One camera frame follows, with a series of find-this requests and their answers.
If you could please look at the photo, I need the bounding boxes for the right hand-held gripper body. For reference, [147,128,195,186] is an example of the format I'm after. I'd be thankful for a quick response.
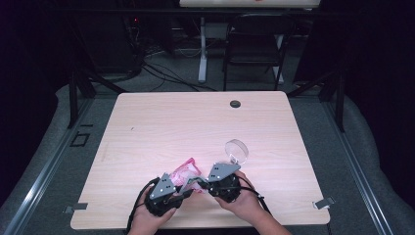
[199,162,243,204]

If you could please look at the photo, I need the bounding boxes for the black folding chair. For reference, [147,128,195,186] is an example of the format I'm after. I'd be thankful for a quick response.
[222,13,297,92]

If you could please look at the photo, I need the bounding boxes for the person's right hand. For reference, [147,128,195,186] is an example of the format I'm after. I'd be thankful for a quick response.
[214,169,266,227]

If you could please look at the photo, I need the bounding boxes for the grey tape strip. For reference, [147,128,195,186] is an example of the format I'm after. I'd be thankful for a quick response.
[312,196,337,211]
[63,202,89,214]

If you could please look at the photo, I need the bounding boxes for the hand-held gripper black cable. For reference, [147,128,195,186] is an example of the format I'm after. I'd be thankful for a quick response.
[125,176,161,235]
[239,175,272,215]

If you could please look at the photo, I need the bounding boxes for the left hand-held gripper black cable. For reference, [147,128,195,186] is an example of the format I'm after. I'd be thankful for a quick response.
[125,176,161,235]

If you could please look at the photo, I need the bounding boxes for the red and white snack bag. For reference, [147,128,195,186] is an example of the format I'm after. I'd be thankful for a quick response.
[168,157,206,194]

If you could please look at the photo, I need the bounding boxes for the white desk leg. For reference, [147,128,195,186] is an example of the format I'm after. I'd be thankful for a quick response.
[198,17,208,84]
[274,33,285,85]

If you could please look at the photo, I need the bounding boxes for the pale desk top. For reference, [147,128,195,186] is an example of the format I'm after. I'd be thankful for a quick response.
[178,0,322,9]

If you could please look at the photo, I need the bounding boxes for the dark equipment with red light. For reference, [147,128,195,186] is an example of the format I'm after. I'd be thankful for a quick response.
[123,14,145,41]

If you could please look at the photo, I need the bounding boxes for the person's left hand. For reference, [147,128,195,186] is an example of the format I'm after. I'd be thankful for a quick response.
[127,185,179,231]

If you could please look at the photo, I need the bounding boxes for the black metal stand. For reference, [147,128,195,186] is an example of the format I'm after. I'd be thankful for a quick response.
[66,69,127,129]
[286,69,346,133]

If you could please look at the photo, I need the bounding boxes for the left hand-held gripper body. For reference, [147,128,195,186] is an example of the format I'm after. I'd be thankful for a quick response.
[144,172,194,217]

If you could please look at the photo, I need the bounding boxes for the clear glass cup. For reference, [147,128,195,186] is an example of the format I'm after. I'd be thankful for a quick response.
[223,138,251,166]

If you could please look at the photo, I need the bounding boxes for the right hand-held gripper black cable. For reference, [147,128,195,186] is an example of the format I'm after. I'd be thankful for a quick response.
[239,175,272,215]

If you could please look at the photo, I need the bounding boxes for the black floor cables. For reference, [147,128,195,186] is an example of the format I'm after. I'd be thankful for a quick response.
[140,61,218,93]

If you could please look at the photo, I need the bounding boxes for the aluminium floor rail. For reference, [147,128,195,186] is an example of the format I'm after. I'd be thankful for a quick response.
[2,97,95,235]
[321,97,396,235]

